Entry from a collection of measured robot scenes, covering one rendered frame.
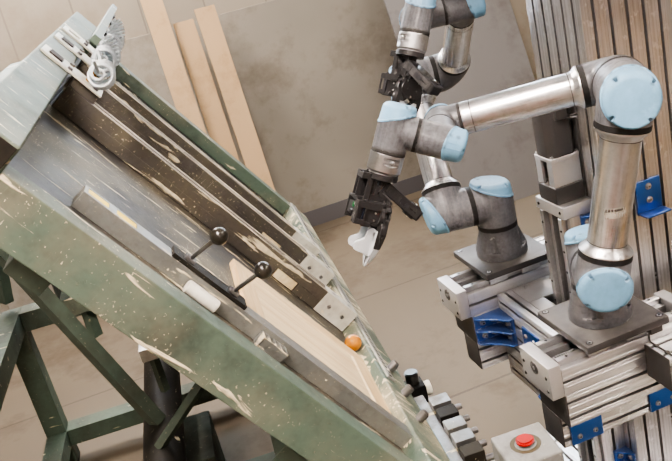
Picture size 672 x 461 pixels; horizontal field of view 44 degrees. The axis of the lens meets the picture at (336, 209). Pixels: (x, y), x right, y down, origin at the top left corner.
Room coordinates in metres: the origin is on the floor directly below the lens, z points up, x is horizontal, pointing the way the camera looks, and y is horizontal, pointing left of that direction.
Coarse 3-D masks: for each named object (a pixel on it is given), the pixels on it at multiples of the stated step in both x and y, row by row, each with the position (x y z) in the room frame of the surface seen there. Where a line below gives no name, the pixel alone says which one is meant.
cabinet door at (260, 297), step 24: (240, 264) 2.07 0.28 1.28; (264, 288) 2.03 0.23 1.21; (264, 312) 1.83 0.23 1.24; (288, 312) 1.99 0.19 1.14; (288, 336) 1.79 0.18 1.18; (312, 336) 1.95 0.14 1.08; (336, 360) 1.91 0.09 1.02; (360, 360) 2.07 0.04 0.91; (360, 384) 1.86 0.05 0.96; (384, 408) 1.81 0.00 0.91
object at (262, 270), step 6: (258, 264) 1.62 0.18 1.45; (264, 264) 1.61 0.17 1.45; (258, 270) 1.61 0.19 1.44; (264, 270) 1.60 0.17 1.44; (270, 270) 1.61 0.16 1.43; (252, 276) 1.63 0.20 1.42; (258, 276) 1.61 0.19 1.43; (264, 276) 1.60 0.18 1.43; (246, 282) 1.64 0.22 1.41; (228, 288) 1.66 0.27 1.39; (234, 288) 1.66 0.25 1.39; (240, 288) 1.65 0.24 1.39; (234, 294) 1.65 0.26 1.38
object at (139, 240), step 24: (96, 216) 1.61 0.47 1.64; (120, 240) 1.61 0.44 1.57; (144, 240) 1.62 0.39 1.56; (168, 264) 1.62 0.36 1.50; (216, 312) 1.63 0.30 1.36; (240, 312) 1.64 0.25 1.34; (288, 360) 1.65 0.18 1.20; (312, 360) 1.66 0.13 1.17; (336, 384) 1.66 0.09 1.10; (360, 408) 1.67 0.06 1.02; (384, 432) 1.67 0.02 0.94; (408, 432) 1.69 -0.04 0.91
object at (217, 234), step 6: (216, 228) 1.61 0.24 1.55; (222, 228) 1.61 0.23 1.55; (210, 234) 1.61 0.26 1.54; (216, 234) 1.60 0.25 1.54; (222, 234) 1.60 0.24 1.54; (210, 240) 1.62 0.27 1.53; (216, 240) 1.60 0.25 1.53; (222, 240) 1.60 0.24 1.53; (204, 246) 1.63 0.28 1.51; (198, 252) 1.64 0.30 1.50; (186, 258) 1.64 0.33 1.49; (192, 258) 1.64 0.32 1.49
